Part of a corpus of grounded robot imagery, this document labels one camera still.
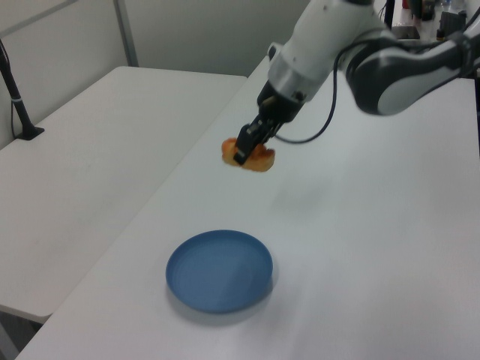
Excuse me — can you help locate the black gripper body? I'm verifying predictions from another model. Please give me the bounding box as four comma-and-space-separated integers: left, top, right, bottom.
256, 82, 309, 125

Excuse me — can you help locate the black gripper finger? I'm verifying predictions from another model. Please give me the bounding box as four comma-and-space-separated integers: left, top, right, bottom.
232, 114, 275, 167
262, 121, 288, 146

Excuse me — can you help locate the orange braided bread loaf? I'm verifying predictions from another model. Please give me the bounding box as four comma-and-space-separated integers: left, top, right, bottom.
220, 137, 277, 173

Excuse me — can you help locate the round blue plate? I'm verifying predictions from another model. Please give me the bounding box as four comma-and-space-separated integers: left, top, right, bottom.
166, 229, 274, 315

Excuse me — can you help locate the black angular desk device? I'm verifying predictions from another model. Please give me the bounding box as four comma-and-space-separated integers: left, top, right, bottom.
439, 10, 469, 35

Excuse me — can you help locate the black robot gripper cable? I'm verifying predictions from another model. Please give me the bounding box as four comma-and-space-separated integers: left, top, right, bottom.
275, 37, 372, 146

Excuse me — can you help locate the black clamped camera stand pole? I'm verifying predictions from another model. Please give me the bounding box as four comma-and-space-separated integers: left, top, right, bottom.
0, 37, 45, 142

